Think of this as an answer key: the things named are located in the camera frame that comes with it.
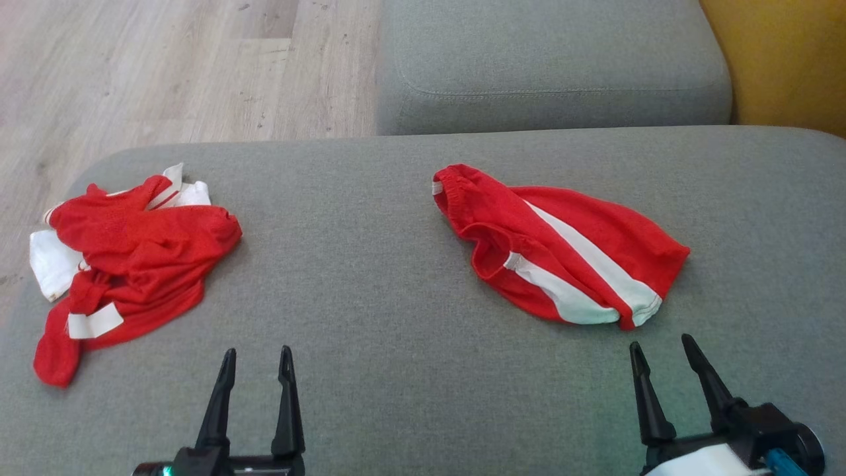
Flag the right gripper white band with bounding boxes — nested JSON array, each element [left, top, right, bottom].
[[629, 334, 771, 476]]

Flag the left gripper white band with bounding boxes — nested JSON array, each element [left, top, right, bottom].
[[195, 345, 306, 476]]

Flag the red and white sports jersey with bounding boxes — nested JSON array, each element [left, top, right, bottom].
[[28, 163, 243, 389]]

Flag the red shorts with white stripes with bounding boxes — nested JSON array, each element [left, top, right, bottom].
[[432, 163, 691, 331]]

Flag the grey fabric sofa seat cushion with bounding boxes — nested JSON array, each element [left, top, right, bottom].
[[0, 126, 846, 476]]

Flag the mustard yellow cushion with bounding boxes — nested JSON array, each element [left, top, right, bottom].
[[699, 0, 846, 138]]

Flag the blue right camera cable plug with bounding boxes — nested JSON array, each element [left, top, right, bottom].
[[765, 448, 811, 476]]

